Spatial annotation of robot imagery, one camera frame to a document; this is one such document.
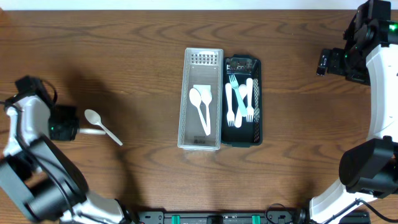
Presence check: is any white plastic spoon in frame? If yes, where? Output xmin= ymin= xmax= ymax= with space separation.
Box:
xmin=201 ymin=88 xmax=212 ymax=135
xmin=78 ymin=128 xmax=106 ymax=135
xmin=189 ymin=88 xmax=210 ymax=136
xmin=85 ymin=109 xmax=123 ymax=146
xmin=235 ymin=84 xmax=247 ymax=128

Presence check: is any white plastic fork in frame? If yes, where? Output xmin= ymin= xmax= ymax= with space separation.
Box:
xmin=224 ymin=83 xmax=235 ymax=127
xmin=229 ymin=74 xmax=248 ymax=117
xmin=246 ymin=78 xmax=254 ymax=123

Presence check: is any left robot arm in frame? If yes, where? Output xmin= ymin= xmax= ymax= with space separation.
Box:
xmin=1 ymin=75 xmax=132 ymax=223

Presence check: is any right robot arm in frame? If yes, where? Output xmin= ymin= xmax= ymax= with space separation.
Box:
xmin=294 ymin=0 xmax=397 ymax=223

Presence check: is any clear plastic basket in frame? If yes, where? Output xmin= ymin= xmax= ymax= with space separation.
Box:
xmin=177 ymin=47 xmax=223 ymax=151

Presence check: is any black plastic basket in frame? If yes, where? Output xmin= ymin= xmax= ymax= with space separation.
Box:
xmin=221 ymin=54 xmax=262 ymax=147

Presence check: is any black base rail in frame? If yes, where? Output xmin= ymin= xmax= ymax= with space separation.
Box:
xmin=136 ymin=208 xmax=371 ymax=224

